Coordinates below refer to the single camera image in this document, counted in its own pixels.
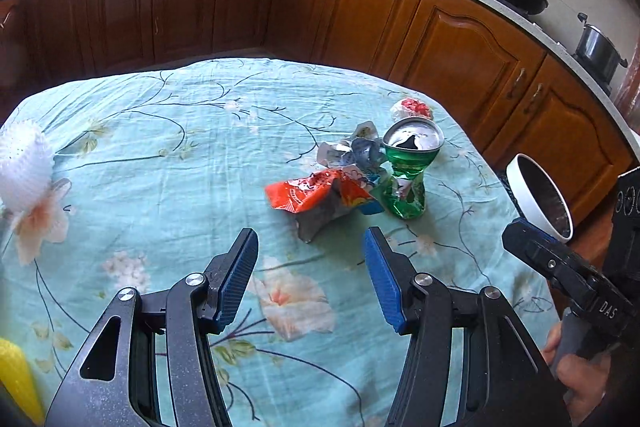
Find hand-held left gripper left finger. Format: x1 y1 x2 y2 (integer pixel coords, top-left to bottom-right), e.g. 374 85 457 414
45 228 260 427

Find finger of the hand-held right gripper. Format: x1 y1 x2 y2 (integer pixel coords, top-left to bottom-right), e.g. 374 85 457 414
501 218 607 304

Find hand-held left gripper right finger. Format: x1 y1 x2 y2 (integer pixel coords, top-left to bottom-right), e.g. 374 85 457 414
363 227 571 427

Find black bin with white rim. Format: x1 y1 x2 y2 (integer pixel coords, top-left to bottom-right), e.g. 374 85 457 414
506 153 574 244

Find orange snack wrapper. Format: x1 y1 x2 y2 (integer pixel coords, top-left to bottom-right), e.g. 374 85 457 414
265 167 386 243

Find person's right hand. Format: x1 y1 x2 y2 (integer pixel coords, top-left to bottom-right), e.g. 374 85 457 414
542 324 617 426

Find crushed green can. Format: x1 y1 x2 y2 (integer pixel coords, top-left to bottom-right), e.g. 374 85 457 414
381 117 445 220

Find teal floral tablecloth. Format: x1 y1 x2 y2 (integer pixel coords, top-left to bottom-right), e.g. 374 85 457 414
0 57 558 427

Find crumpled silver foil wrapper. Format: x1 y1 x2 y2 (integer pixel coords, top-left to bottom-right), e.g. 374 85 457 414
315 121 388 180

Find crumpled white red paper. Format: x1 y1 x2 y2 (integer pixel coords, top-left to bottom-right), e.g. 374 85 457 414
391 97 433 122

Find dark steel cooking pot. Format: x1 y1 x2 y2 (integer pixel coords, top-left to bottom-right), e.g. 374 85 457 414
572 13 628 80

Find yellow foam fruit net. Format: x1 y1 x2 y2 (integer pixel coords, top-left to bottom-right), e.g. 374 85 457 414
0 338 46 426

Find small white foam fruit net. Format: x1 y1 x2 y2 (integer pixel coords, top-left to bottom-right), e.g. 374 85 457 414
0 119 55 212

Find wooden lower cabinets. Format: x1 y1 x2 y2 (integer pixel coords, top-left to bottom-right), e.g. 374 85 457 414
0 0 636 228

